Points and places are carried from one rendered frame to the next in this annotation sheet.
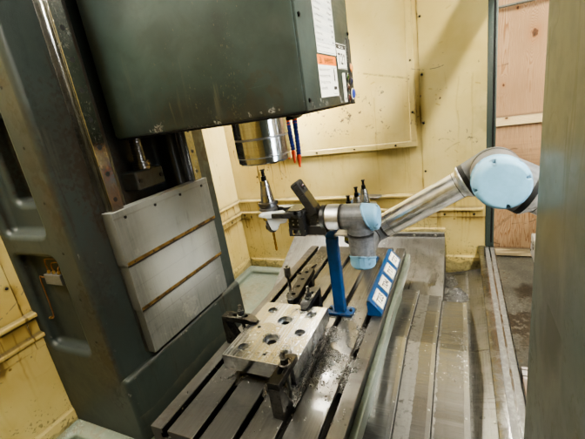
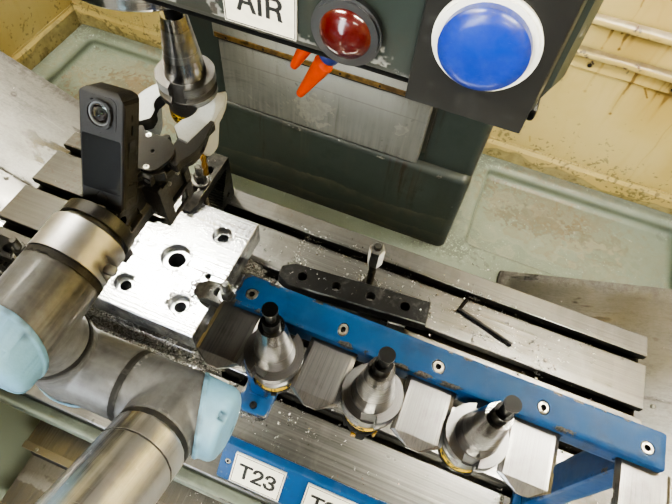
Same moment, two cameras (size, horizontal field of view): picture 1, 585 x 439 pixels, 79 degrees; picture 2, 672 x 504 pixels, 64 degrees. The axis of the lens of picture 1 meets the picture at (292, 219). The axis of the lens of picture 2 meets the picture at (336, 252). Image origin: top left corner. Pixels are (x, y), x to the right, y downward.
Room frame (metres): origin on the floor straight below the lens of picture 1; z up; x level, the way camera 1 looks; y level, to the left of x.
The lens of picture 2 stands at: (1.18, -0.41, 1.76)
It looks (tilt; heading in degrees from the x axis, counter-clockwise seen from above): 57 degrees down; 79
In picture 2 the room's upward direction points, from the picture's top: 7 degrees clockwise
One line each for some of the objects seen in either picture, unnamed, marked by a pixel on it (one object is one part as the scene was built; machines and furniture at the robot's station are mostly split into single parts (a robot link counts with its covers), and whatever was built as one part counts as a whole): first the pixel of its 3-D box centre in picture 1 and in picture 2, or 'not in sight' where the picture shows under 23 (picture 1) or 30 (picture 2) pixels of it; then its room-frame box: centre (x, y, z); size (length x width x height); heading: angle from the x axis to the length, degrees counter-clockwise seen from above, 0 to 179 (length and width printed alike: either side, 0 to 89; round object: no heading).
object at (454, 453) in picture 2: not in sight; (474, 437); (1.37, -0.30, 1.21); 0.06 x 0.06 x 0.03
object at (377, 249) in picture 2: (288, 280); (373, 266); (1.34, 0.05, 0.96); 0.03 x 0.03 x 0.13
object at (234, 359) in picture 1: (279, 336); (152, 254); (0.97, 0.10, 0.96); 0.29 x 0.23 x 0.05; 153
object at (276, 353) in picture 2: not in sight; (272, 339); (1.17, -0.20, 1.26); 0.04 x 0.04 x 0.07
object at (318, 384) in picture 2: not in sight; (322, 376); (1.22, -0.22, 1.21); 0.07 x 0.05 x 0.01; 63
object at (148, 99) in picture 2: (272, 221); (156, 114); (1.05, 0.06, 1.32); 0.09 x 0.03 x 0.06; 77
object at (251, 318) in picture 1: (241, 324); (205, 191); (1.05, 0.22, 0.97); 0.13 x 0.03 x 0.15; 63
